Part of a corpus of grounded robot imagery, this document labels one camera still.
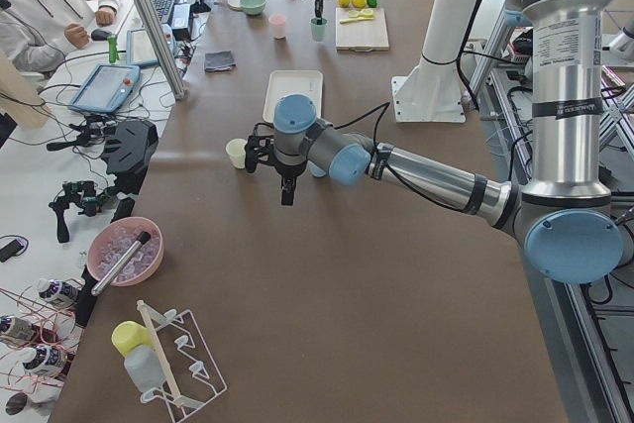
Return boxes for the grey cup on rack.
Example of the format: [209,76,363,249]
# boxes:
[124,345,166,393]

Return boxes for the grey folded cloth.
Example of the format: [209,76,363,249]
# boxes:
[204,51,236,72]

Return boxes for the bamboo cutting board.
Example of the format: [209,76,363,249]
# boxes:
[335,7,390,52]

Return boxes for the black stand mount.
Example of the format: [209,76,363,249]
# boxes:
[100,119,159,194]

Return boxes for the pink bowl with ice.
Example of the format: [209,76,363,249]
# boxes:
[86,216,165,287]

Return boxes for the metal muddler in bowl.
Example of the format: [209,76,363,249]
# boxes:
[91,231,151,296]

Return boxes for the cream rabbit tray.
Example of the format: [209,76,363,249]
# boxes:
[262,69,325,126]

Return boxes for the yellow plastic knife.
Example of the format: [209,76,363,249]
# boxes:
[339,17,374,25]

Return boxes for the white wire cup rack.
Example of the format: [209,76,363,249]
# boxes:
[137,300,228,422]

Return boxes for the mint green bowl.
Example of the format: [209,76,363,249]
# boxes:
[240,0,266,16]

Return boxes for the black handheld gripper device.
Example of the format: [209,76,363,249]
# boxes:
[49,180,119,244]

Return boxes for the pink plastic cup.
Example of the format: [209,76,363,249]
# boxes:
[268,14,287,40]

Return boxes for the seated person in hoodie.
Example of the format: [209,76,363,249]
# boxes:
[1,0,121,74]

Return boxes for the mint green cup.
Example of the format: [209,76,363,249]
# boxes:
[310,17,328,42]

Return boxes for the cream plastic cup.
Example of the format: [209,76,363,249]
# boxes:
[225,138,247,169]

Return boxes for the aluminium frame post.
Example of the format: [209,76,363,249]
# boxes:
[133,0,186,100]

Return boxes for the yellow cup on rack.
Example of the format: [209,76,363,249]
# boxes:
[111,321,152,357]

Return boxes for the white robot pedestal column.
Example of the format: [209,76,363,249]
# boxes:
[392,0,481,123]

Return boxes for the blue teach pendant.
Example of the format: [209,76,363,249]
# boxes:
[68,63,141,113]
[126,24,177,67]

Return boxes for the green handled tool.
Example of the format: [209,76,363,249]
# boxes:
[107,34,119,64]

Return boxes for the blue plastic cup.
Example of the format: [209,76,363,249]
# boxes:
[309,163,328,178]

